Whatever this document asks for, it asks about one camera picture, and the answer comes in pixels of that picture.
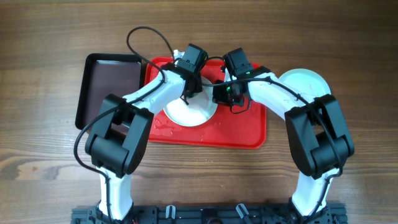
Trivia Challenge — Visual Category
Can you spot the white plate with stain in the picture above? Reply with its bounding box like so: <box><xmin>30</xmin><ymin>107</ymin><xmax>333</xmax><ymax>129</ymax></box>
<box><xmin>164</xmin><ymin>86</ymin><xmax>218</xmax><ymax>127</ymax></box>

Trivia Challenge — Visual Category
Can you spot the light blue plate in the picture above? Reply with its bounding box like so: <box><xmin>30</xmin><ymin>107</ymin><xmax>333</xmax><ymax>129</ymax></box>
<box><xmin>279</xmin><ymin>68</ymin><xmax>331</xmax><ymax>97</ymax></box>

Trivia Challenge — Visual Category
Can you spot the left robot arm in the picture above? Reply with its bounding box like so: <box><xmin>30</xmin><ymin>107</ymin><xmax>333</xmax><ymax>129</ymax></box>
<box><xmin>81</xmin><ymin>44</ymin><xmax>208</xmax><ymax>223</ymax></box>

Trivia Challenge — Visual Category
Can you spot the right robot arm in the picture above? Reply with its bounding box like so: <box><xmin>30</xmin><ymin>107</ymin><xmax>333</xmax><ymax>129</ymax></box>
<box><xmin>213</xmin><ymin>48</ymin><xmax>354</xmax><ymax>223</ymax></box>

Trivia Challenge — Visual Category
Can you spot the red plastic tray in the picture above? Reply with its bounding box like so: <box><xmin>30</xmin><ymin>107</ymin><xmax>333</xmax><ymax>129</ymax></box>
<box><xmin>143</xmin><ymin>56</ymin><xmax>268</xmax><ymax>150</ymax></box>

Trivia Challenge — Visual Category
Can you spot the black rectangular tray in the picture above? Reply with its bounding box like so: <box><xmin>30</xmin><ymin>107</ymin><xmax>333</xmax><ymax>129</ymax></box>
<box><xmin>75</xmin><ymin>53</ymin><xmax>143</xmax><ymax>129</ymax></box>

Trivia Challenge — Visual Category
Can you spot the left black cable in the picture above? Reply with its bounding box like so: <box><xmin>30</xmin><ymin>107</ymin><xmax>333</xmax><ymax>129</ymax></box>
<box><xmin>73</xmin><ymin>26</ymin><xmax>224</xmax><ymax>224</ymax></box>

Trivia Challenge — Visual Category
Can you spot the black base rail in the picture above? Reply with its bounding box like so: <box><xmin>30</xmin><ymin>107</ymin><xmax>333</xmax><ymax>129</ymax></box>
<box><xmin>70</xmin><ymin>203</ymin><xmax>348</xmax><ymax>224</ymax></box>

